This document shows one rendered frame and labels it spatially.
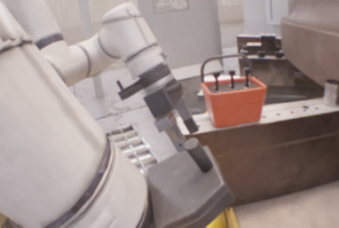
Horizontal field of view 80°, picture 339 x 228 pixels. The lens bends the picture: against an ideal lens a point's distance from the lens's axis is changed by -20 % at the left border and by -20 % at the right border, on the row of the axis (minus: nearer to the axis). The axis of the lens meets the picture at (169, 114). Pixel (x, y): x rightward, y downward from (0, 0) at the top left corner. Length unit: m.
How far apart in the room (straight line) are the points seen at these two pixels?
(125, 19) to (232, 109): 0.44
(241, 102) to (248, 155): 0.21
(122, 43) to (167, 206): 0.42
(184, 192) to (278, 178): 0.88
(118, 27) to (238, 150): 0.57
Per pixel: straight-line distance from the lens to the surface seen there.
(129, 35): 0.52
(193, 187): 0.16
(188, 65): 3.98
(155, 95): 0.50
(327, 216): 1.08
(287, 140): 0.93
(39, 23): 0.53
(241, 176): 0.94
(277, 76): 1.92
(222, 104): 0.77
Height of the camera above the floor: 1.07
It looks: 24 degrees down
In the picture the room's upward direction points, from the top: 8 degrees counter-clockwise
